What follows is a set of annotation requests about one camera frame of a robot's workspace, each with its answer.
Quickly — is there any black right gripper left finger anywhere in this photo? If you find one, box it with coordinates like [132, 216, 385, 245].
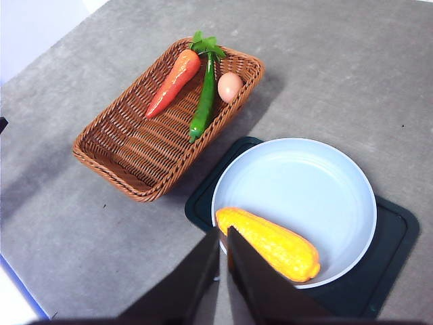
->
[114, 227, 221, 325]

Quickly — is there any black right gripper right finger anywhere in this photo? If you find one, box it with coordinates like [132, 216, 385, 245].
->
[226, 225, 339, 325]

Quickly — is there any yellow corn cob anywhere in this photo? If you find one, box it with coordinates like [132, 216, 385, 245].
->
[215, 207, 321, 283]

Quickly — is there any brown wicker basket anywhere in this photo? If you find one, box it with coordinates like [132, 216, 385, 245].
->
[72, 36, 267, 204]

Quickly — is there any blue round plate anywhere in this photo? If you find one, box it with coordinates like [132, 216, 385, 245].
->
[210, 137, 378, 290]

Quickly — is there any black tray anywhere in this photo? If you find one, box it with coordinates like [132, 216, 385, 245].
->
[184, 136, 420, 319]

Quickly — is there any green chili pepper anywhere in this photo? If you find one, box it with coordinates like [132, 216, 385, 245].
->
[188, 52, 217, 144]

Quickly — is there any brown egg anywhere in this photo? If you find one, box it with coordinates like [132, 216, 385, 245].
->
[217, 72, 244, 104]

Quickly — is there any orange carrot with green leaves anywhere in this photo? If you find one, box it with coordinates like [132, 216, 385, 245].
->
[145, 30, 227, 119]

